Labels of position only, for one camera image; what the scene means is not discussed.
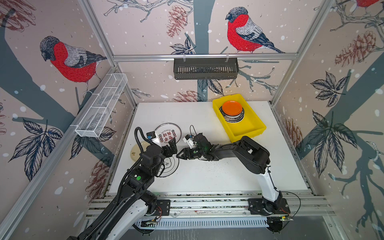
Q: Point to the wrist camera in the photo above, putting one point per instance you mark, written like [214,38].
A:
[151,137]
[189,140]

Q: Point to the aluminium rail base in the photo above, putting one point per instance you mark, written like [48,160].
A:
[200,211]

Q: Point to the horizontal aluminium bar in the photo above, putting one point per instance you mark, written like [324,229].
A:
[160,58]

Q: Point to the aluminium corner post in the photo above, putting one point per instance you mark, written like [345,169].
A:
[320,16]
[107,48]

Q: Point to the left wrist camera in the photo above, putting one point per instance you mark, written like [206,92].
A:
[151,137]

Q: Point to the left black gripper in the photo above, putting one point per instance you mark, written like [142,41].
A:
[172,146]

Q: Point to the cream yellow small plate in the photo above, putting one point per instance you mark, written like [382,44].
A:
[135,151]

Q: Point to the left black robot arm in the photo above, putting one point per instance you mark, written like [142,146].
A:
[133,199]

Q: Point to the black hanging basket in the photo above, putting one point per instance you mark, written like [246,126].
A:
[206,69]

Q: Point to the white plate red characters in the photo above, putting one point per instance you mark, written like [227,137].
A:
[167,132]

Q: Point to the yellow plastic bin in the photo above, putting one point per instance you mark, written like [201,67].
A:
[250,126]

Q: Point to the black round plate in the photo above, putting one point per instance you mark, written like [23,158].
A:
[233,119]

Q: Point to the aluminium corner post right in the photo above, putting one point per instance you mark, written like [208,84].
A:
[320,16]

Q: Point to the white wire mesh basket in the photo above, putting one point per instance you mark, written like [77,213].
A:
[98,114]

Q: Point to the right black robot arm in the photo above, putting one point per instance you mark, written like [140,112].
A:
[256,160]

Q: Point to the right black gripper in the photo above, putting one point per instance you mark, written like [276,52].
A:
[186,152]

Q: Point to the aluminium corner post left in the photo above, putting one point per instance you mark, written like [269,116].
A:
[107,48]

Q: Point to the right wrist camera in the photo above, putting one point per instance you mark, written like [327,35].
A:
[189,140]

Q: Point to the orange plate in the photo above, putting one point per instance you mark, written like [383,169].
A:
[232,108]

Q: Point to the white plate black flower outline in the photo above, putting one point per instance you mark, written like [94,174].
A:
[168,167]

